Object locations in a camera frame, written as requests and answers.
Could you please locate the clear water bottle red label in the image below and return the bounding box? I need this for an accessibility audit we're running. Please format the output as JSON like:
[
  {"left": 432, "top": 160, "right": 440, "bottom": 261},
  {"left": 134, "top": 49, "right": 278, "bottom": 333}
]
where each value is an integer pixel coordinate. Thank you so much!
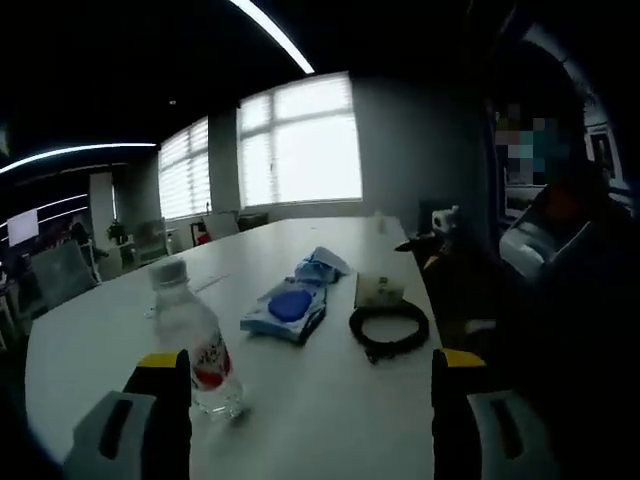
[{"left": 148, "top": 259, "right": 245, "bottom": 420}]

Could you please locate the white table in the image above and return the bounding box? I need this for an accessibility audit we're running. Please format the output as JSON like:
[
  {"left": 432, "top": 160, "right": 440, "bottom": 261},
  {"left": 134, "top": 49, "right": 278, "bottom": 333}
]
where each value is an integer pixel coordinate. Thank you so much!
[{"left": 24, "top": 215, "right": 444, "bottom": 466}]

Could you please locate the white paper cup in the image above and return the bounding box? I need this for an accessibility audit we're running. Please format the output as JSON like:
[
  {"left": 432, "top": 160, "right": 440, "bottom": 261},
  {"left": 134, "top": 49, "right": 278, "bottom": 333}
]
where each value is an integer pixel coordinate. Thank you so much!
[{"left": 354, "top": 272, "right": 407, "bottom": 309}]

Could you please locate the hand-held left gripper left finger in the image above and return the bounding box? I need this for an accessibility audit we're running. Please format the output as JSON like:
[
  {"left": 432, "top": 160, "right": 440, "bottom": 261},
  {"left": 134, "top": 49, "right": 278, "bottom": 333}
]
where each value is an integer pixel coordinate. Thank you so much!
[{"left": 62, "top": 348, "right": 194, "bottom": 480}]

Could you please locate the blue tissue pack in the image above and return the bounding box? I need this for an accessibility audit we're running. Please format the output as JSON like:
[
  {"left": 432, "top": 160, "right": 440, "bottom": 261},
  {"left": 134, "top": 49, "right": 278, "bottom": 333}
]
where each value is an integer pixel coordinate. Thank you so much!
[{"left": 292, "top": 246, "right": 354, "bottom": 286}]

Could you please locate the ceiling light strip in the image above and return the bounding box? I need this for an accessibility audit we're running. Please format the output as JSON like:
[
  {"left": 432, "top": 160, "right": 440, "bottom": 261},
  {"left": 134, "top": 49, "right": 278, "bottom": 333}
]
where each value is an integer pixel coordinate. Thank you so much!
[{"left": 229, "top": 0, "right": 316, "bottom": 74}]

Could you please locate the window with blinds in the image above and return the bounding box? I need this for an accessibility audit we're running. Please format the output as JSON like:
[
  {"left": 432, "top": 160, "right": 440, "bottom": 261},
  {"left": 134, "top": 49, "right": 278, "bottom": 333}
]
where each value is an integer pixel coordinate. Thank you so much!
[{"left": 158, "top": 117, "right": 211, "bottom": 221}]

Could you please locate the wet wipes pack blue lid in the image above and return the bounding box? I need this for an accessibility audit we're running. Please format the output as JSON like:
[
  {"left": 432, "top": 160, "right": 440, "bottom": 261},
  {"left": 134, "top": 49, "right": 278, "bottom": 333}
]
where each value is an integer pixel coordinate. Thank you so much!
[{"left": 239, "top": 279, "right": 329, "bottom": 346}]

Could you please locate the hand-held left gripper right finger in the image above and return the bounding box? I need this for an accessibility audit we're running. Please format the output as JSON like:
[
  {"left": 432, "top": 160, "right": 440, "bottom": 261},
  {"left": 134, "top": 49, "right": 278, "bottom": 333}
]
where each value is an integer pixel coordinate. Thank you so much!
[{"left": 430, "top": 348, "right": 564, "bottom": 480}]

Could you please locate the large bright window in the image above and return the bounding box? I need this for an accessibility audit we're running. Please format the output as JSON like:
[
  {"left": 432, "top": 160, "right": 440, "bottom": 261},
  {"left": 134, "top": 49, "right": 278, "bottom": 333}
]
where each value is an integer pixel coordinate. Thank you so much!
[{"left": 237, "top": 72, "right": 364, "bottom": 209}]

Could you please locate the white office chair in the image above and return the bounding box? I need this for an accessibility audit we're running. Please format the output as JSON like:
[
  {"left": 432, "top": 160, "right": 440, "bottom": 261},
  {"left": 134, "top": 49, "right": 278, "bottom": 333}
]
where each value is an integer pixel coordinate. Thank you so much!
[{"left": 32, "top": 239, "right": 99, "bottom": 311}]

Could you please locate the white grey worn device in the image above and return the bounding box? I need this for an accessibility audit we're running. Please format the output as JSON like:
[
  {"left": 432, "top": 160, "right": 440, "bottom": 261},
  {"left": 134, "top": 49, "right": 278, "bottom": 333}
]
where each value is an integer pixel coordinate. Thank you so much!
[{"left": 499, "top": 189, "right": 596, "bottom": 281}]

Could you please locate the long curved ceiling light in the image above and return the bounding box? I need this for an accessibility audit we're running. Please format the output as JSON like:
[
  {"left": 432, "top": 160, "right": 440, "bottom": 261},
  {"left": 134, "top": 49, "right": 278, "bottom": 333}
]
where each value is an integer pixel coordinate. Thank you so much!
[{"left": 0, "top": 143, "right": 157, "bottom": 174}]

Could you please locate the wall screen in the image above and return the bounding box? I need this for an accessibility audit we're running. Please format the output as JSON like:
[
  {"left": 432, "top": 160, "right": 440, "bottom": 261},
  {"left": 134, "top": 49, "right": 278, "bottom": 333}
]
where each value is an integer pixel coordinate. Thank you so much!
[{"left": 7, "top": 209, "right": 40, "bottom": 247}]

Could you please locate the black cable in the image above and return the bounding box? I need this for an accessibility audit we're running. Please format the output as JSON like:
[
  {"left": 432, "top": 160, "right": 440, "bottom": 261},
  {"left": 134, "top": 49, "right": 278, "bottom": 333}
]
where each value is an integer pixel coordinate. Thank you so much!
[{"left": 348, "top": 302, "right": 430, "bottom": 364}]

